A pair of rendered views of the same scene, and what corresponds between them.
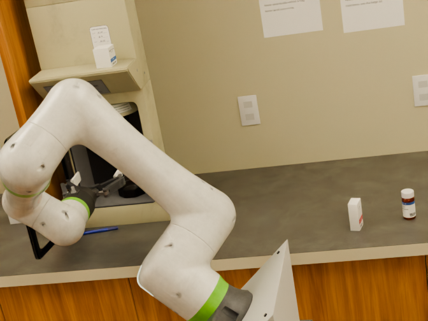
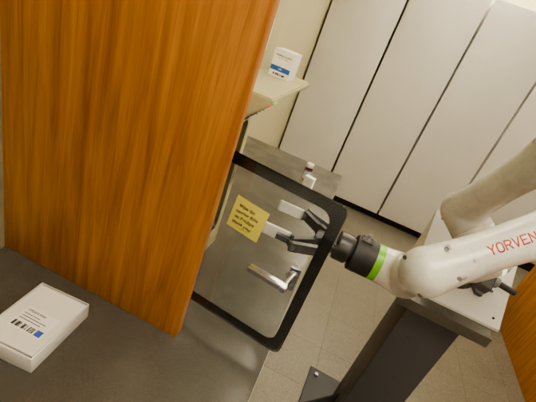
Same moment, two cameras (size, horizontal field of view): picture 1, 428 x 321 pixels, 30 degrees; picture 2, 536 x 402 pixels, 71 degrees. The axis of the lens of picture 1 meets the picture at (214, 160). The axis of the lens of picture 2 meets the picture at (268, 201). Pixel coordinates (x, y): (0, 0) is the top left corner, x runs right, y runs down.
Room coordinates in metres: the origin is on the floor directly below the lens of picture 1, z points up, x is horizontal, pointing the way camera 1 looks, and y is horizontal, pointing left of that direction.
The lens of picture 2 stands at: (2.40, 1.19, 1.67)
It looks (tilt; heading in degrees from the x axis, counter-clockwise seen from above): 28 degrees down; 267
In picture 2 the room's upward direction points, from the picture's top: 20 degrees clockwise
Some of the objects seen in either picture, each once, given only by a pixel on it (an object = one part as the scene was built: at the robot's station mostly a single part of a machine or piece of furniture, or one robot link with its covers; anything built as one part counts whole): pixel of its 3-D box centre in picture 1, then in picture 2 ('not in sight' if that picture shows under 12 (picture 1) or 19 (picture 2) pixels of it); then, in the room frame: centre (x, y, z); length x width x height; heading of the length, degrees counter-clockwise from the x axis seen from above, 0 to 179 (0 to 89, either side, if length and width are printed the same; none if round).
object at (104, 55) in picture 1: (104, 56); (285, 64); (2.43, 0.27, 1.54); 0.05 x 0.05 x 0.06; 73
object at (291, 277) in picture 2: not in sight; (271, 274); (2.31, 0.59, 1.20); 0.10 x 0.05 x 0.03; 161
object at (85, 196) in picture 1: (76, 206); (361, 254); (2.10, 0.40, 1.20); 0.09 x 0.06 x 0.12; 78
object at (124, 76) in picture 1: (86, 84); (264, 101); (2.44, 0.35, 1.46); 0.32 x 0.11 x 0.10; 78
